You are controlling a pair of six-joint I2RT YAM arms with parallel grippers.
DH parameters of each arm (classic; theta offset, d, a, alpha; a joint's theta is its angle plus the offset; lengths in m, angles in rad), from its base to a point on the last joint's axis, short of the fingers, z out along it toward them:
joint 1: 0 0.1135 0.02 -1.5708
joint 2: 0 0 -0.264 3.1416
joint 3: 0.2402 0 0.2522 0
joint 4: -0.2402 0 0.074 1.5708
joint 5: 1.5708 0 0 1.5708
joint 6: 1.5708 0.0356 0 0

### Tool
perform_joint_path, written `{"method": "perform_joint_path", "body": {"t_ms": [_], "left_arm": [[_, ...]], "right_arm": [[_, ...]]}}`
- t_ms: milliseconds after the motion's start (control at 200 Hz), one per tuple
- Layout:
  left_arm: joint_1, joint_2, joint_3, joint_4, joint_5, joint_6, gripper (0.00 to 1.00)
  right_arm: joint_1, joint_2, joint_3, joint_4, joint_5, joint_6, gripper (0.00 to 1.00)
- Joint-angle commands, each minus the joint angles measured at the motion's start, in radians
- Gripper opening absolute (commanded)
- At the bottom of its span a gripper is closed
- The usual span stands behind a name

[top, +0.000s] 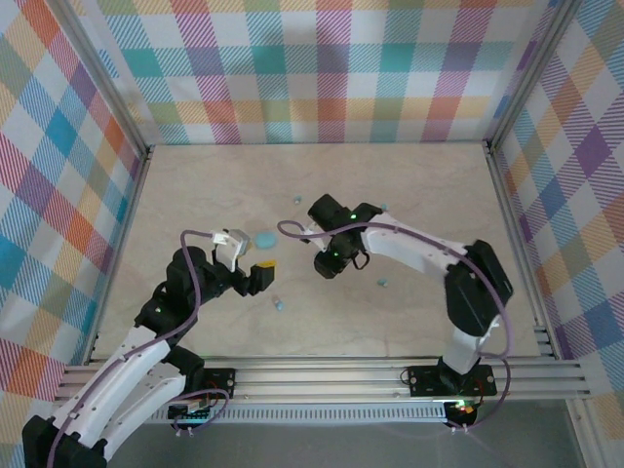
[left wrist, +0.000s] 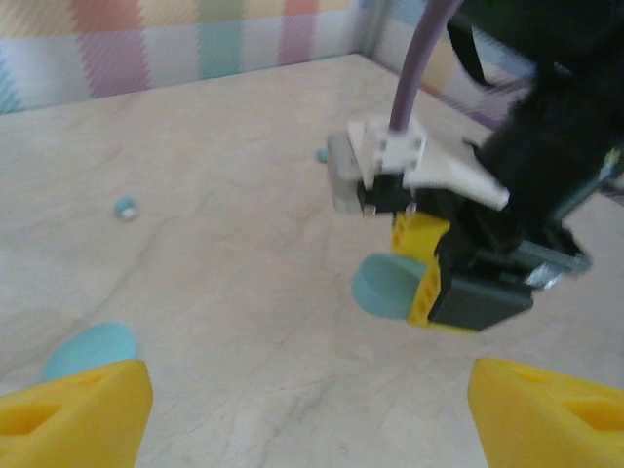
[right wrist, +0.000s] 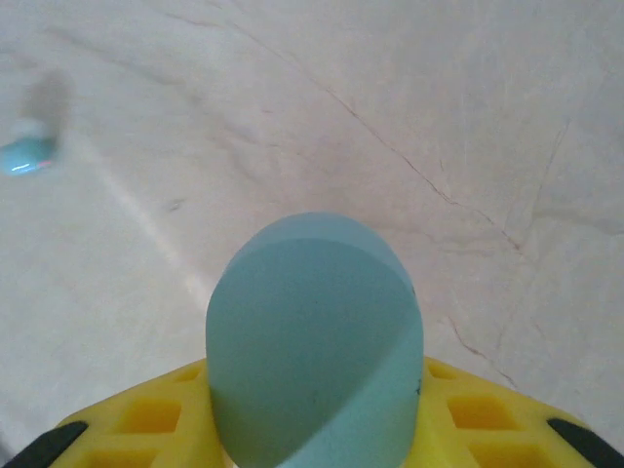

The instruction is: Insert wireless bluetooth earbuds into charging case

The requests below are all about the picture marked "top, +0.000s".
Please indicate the left controller circuit board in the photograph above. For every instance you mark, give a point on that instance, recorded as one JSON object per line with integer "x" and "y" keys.
{"x": 192, "y": 412}

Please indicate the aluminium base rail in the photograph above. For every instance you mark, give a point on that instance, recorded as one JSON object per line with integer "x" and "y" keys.
{"x": 317, "y": 380}

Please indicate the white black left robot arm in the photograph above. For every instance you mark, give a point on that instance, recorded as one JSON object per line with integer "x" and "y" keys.
{"x": 122, "y": 373}

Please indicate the light blue earbud charging case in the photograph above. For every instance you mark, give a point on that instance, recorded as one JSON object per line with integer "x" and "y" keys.
{"x": 265, "y": 240}

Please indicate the aluminium frame post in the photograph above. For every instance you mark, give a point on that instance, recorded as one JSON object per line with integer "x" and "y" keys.
{"x": 103, "y": 73}
{"x": 531, "y": 73}

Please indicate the aluminium side rail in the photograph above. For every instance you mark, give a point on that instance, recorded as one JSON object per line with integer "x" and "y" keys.
{"x": 120, "y": 253}
{"x": 518, "y": 244}

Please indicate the right controller circuit board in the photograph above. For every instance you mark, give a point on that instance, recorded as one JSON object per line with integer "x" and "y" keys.
{"x": 463, "y": 409}

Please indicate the plaid checked backdrop cloth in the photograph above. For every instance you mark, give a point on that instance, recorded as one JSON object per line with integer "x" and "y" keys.
{"x": 39, "y": 195}
{"x": 312, "y": 73}
{"x": 585, "y": 195}

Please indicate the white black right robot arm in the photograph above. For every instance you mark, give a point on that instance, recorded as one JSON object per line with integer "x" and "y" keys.
{"x": 414, "y": 248}

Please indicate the controller circuit board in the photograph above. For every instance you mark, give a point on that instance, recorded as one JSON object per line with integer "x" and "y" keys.
{"x": 192, "y": 412}
{"x": 463, "y": 409}

